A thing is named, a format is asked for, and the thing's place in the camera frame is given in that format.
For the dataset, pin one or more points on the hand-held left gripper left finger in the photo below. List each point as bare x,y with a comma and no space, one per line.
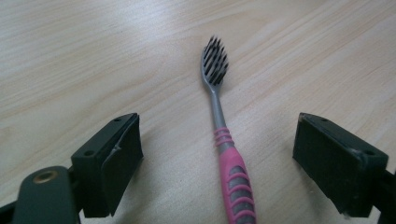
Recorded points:
106,161

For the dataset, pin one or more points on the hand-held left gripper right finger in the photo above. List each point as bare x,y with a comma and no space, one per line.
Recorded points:
336,161

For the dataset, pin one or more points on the pink and grey toothbrush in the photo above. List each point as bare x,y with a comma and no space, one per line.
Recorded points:
233,174

